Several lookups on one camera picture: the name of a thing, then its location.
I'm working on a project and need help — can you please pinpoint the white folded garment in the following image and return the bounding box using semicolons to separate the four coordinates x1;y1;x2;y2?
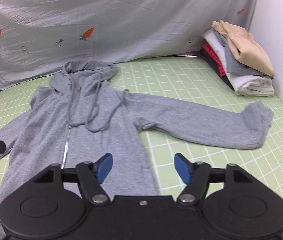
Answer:
202;29;274;96

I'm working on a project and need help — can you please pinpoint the green grid cutting mat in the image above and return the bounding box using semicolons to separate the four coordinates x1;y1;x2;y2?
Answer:
0;57;283;198

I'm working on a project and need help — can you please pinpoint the grey folded garment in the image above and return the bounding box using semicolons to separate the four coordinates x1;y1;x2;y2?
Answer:
212;29;273;79

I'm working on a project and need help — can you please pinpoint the grey carrot print sheet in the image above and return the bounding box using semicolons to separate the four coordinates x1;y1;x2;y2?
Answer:
0;0;257;91

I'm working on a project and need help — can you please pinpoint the beige folded garment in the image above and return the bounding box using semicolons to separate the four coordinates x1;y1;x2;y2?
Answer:
212;20;275;76

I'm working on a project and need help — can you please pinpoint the red black folded garment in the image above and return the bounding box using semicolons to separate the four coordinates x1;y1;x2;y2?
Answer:
200;42;234;90

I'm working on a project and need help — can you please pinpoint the grey zip hoodie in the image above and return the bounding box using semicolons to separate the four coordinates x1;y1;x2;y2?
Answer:
0;60;275;240

